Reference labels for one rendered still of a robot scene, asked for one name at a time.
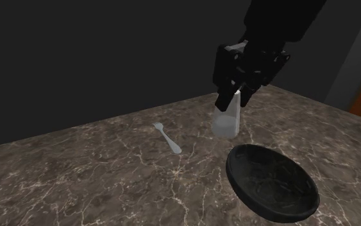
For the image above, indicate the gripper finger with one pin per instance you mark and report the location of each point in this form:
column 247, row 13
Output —
column 225, row 97
column 248, row 93

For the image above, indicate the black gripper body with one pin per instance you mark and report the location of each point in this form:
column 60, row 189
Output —
column 249, row 65

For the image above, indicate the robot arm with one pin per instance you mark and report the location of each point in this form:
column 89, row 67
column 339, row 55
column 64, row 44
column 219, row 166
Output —
column 277, row 18

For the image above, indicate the white translucent cup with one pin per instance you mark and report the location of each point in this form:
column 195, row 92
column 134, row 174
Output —
column 227, row 123

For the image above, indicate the white fork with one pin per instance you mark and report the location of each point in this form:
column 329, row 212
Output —
column 168, row 140

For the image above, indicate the black bowl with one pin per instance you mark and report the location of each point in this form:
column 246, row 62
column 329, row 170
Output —
column 272, row 184

